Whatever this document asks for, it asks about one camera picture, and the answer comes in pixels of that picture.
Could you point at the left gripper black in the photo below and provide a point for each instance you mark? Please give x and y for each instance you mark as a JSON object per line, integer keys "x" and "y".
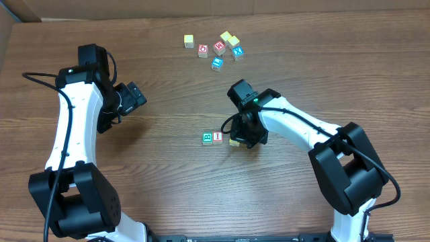
{"x": 132, "y": 95}

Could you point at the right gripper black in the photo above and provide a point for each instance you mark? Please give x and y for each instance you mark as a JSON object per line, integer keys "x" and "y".
{"x": 238, "y": 133}

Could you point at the cardboard box back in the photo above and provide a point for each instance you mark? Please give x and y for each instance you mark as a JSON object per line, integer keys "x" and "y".
{"x": 35, "y": 10}

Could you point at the green letter B block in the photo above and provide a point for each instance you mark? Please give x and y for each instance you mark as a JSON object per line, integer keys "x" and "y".
{"x": 207, "y": 138}

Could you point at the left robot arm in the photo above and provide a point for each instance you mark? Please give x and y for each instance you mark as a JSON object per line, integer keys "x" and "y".
{"x": 76, "y": 199}

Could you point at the white blue picture block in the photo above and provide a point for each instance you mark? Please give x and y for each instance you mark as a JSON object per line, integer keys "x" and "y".
{"x": 238, "y": 53}

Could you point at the yellow block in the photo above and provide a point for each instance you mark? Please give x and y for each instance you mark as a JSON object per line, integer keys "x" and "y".
{"x": 233, "y": 42}
{"x": 225, "y": 36}
{"x": 233, "y": 143}
{"x": 188, "y": 41}

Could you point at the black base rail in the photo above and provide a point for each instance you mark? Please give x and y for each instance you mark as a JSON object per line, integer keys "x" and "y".
{"x": 268, "y": 238}

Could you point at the red letter E block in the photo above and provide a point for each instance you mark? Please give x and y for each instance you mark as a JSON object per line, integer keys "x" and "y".
{"x": 219, "y": 48}

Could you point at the white red letter block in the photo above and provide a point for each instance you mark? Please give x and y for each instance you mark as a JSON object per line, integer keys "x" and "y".
{"x": 217, "y": 138}

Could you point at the red letter block left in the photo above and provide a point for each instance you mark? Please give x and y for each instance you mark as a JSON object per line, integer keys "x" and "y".
{"x": 203, "y": 51}

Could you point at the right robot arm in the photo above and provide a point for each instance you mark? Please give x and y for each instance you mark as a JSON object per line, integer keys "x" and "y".
{"x": 349, "y": 173}

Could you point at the blue letter block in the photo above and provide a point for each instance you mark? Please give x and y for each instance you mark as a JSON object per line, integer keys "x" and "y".
{"x": 217, "y": 64}

